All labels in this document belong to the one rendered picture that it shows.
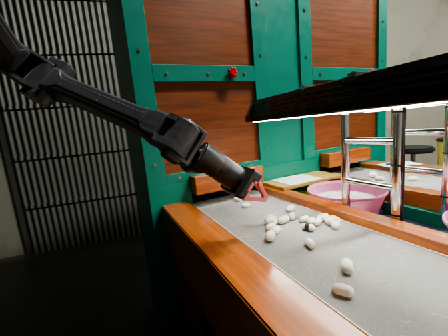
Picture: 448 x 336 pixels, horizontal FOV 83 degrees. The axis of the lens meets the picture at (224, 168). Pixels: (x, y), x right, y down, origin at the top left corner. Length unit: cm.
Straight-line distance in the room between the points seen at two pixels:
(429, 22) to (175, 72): 407
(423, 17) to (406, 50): 49
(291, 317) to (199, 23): 97
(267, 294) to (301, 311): 6
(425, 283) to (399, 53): 381
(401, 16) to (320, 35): 298
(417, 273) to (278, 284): 26
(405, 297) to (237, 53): 94
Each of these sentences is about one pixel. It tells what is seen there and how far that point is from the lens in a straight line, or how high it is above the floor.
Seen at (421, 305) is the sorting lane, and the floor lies 74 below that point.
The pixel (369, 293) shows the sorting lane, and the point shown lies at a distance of 52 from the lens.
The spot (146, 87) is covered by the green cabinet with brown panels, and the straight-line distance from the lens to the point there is 95.
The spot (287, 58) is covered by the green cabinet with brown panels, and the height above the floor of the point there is 131.
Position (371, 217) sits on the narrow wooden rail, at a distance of 77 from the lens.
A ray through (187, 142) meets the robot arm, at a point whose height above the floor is 101.
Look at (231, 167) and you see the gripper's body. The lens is 52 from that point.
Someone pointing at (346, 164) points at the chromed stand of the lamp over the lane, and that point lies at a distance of 84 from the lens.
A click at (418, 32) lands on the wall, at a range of 453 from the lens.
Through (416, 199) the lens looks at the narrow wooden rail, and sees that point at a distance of 106.
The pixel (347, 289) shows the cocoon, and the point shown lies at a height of 76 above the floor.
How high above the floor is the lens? 103
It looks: 9 degrees down
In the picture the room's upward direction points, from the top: 5 degrees counter-clockwise
